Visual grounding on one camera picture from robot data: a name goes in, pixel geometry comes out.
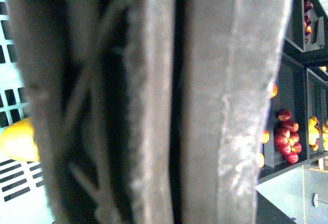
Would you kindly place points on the yellow mango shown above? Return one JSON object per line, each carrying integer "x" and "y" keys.
{"x": 17, "y": 141}

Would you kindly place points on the light teal plastic basket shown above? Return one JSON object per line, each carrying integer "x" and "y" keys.
{"x": 149, "y": 111}

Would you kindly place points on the black mango display bin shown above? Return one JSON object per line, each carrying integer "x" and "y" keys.
{"x": 316, "y": 114}

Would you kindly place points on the black apple display bin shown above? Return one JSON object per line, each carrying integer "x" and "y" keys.
{"x": 287, "y": 146}

